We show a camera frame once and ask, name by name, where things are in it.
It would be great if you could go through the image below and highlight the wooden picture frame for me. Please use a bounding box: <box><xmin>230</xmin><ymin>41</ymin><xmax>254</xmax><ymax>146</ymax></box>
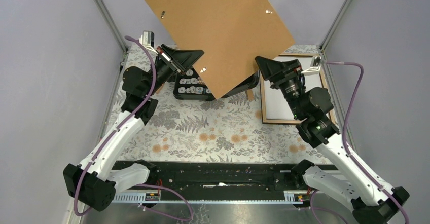
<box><xmin>258</xmin><ymin>52</ymin><xmax>337</xmax><ymax>126</ymax></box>

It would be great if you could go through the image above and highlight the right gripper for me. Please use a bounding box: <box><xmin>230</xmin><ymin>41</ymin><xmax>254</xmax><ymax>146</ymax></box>
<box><xmin>255</xmin><ymin>56</ymin><xmax>305</xmax><ymax>119</ymax></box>

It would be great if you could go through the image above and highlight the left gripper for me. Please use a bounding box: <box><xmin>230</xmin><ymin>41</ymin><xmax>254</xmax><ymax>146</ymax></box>
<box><xmin>144</xmin><ymin>44</ymin><xmax>204</xmax><ymax>97</ymax></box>

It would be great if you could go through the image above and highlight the floral tablecloth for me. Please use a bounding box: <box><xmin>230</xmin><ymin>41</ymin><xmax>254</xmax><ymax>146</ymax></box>
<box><xmin>95</xmin><ymin>44</ymin><xmax>350</xmax><ymax>165</ymax></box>

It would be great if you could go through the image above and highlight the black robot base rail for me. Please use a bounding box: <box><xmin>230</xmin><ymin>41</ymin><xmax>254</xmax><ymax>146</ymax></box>
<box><xmin>131</xmin><ymin>162</ymin><xmax>315</xmax><ymax>204</ymax></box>

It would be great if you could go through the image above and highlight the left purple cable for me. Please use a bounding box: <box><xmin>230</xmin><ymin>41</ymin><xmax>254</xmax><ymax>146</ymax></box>
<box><xmin>73</xmin><ymin>35</ymin><xmax>194</xmax><ymax>222</ymax></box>

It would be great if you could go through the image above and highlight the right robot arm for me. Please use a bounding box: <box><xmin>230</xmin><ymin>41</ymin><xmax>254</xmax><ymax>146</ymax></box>
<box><xmin>255</xmin><ymin>56</ymin><xmax>410</xmax><ymax>223</ymax></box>

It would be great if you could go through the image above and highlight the black poker chip case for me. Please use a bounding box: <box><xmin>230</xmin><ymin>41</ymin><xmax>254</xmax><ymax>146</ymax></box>
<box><xmin>173</xmin><ymin>69</ymin><xmax>259</xmax><ymax>101</ymax></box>

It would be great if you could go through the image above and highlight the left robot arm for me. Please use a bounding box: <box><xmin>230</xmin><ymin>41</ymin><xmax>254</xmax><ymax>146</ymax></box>
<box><xmin>63</xmin><ymin>44</ymin><xmax>204</xmax><ymax>216</ymax></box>

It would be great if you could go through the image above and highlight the brown frame backing board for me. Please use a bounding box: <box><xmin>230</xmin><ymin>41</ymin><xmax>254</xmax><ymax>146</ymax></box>
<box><xmin>145</xmin><ymin>0</ymin><xmax>295</xmax><ymax>99</ymax></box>

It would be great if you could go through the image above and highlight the small wooden block right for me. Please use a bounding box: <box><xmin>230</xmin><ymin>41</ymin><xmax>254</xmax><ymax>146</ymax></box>
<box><xmin>246</xmin><ymin>90</ymin><xmax>254</xmax><ymax>101</ymax></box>

